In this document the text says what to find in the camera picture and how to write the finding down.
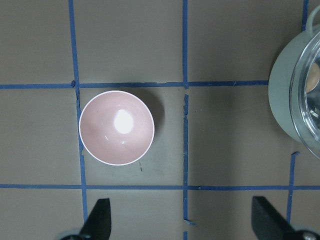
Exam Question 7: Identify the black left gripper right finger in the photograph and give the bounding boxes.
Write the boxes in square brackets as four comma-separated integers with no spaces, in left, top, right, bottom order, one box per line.
[251,196,295,240]

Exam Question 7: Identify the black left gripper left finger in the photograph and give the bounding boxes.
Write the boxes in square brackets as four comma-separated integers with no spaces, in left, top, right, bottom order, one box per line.
[79,198,111,240]

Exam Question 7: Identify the glass pot lid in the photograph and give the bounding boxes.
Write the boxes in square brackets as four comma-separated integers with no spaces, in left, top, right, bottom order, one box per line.
[289,33,320,159]

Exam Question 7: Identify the brown egg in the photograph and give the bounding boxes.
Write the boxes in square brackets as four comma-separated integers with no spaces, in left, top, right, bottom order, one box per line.
[305,63,320,93]

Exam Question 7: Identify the pale green cooking pot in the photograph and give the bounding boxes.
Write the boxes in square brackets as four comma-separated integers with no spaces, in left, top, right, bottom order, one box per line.
[268,6,320,143]

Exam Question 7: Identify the pink bowl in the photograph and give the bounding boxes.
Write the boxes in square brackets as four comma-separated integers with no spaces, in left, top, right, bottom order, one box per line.
[78,90,155,166]

